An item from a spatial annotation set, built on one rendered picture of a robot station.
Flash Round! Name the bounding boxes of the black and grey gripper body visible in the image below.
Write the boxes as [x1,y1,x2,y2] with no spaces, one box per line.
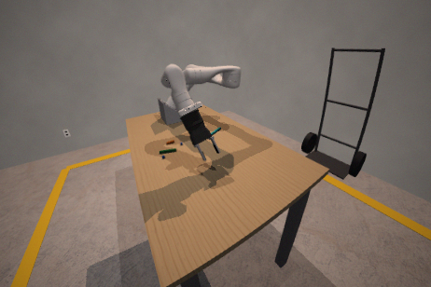
[176,99,212,145]

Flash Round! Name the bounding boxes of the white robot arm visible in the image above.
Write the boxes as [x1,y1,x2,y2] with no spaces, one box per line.
[160,64,241,110]

